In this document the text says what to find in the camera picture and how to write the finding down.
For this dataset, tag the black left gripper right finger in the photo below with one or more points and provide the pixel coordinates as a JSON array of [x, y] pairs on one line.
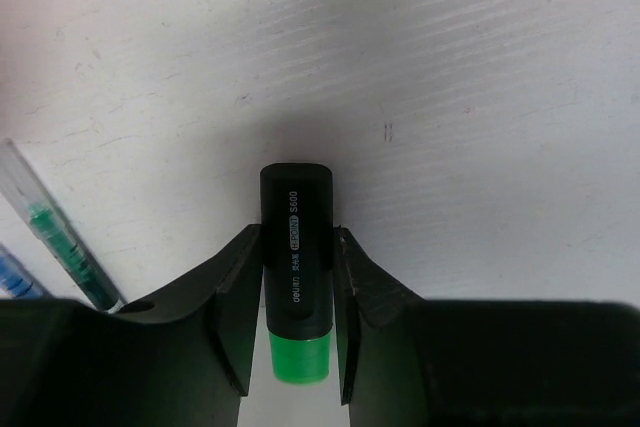
[[408, 361]]

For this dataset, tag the green gel pen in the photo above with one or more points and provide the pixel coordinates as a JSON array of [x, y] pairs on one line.
[[36, 207]]

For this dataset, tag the blue gel pen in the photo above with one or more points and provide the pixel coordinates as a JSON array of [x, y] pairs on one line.
[[17, 281]]

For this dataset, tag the green cap black highlighter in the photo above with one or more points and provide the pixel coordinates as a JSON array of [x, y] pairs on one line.
[[296, 241]]

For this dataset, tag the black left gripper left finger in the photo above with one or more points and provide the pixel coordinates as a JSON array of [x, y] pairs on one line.
[[180, 356]]

